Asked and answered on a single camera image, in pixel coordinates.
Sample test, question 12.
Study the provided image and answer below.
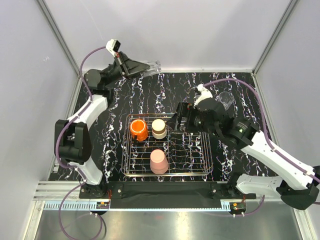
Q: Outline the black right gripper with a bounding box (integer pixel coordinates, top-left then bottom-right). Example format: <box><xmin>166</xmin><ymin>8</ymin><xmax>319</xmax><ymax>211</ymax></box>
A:
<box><xmin>166</xmin><ymin>101</ymin><xmax>220</xmax><ymax>137</ymax></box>

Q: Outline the small clear glass cup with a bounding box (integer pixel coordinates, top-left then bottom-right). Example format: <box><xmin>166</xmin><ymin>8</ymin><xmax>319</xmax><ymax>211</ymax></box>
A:
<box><xmin>141</xmin><ymin>60</ymin><xmax>162</xmax><ymax>77</ymax></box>

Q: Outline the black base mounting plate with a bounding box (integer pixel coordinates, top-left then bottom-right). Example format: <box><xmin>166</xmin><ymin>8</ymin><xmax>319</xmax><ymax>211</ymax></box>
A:
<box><xmin>79</xmin><ymin>181</ymin><xmax>256</xmax><ymax>210</ymax></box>

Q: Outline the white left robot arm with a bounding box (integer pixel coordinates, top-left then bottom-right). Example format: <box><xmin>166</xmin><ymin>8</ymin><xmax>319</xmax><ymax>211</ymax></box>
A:
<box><xmin>54</xmin><ymin>51</ymin><xmax>151</xmax><ymax>199</ymax></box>

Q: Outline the beige brown ceramic cup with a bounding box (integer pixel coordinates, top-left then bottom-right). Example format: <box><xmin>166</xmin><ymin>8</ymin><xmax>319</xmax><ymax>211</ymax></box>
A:
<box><xmin>151</xmin><ymin>119</ymin><xmax>167</xmax><ymax>140</ymax></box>

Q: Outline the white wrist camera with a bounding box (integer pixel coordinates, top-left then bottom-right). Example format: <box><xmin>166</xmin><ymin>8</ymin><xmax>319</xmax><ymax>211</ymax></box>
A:
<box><xmin>194</xmin><ymin>84</ymin><xmax>213</xmax><ymax>106</ymax></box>
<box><xmin>105</xmin><ymin>39</ymin><xmax>121</xmax><ymax>57</ymax></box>

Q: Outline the black marbled table mat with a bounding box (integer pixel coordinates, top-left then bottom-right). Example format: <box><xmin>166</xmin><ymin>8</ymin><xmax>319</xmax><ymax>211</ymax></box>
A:
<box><xmin>89</xmin><ymin>72</ymin><xmax>277</xmax><ymax>182</ymax></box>

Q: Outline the orange translucent plastic cup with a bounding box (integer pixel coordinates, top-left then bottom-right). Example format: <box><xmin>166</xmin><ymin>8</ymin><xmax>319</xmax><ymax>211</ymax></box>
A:
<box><xmin>129</xmin><ymin>119</ymin><xmax>149</xmax><ymax>142</ymax></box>

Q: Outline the metal wire dish rack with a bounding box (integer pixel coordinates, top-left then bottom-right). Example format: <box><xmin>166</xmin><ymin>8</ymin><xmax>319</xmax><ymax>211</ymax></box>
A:
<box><xmin>121</xmin><ymin>113</ymin><xmax>214</xmax><ymax>177</ymax></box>

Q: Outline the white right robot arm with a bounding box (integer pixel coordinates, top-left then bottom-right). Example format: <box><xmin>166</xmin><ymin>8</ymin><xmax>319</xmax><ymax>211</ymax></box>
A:
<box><xmin>166</xmin><ymin>98</ymin><xmax>320</xmax><ymax>210</ymax></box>

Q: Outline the large clear glass cup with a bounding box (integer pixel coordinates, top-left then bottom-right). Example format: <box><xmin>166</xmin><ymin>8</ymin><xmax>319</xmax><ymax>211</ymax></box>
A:
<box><xmin>217</xmin><ymin>91</ymin><xmax>235</xmax><ymax>111</ymax></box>

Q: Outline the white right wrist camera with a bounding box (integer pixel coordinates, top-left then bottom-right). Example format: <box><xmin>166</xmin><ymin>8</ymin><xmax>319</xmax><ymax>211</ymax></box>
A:
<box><xmin>194</xmin><ymin>84</ymin><xmax>213</xmax><ymax>106</ymax></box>

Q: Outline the pink plastic cup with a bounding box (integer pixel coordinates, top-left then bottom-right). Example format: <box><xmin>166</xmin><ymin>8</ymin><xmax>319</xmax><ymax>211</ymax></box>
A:
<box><xmin>150</xmin><ymin>149</ymin><xmax>169</xmax><ymax>175</ymax></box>

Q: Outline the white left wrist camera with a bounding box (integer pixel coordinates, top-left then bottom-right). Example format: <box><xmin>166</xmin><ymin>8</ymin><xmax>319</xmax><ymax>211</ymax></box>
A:
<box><xmin>105</xmin><ymin>39</ymin><xmax>121</xmax><ymax>57</ymax></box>

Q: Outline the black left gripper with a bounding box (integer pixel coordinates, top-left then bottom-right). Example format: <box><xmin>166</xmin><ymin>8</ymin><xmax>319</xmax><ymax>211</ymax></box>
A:
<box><xmin>103</xmin><ymin>51</ymin><xmax>150</xmax><ymax>87</ymax></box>

